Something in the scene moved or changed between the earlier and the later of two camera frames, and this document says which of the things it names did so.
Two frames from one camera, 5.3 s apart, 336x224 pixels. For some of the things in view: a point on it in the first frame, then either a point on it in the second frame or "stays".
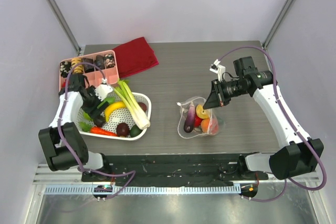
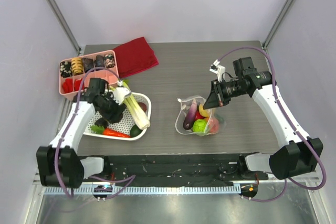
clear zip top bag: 195,121 stays
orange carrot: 102,131 to 114,132
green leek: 138,114 stays
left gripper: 94,112 to 114,116
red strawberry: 197,121 to 198,115
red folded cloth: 135,56 stays
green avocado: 135,131 stays
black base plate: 195,169 stays
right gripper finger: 213,101 stays
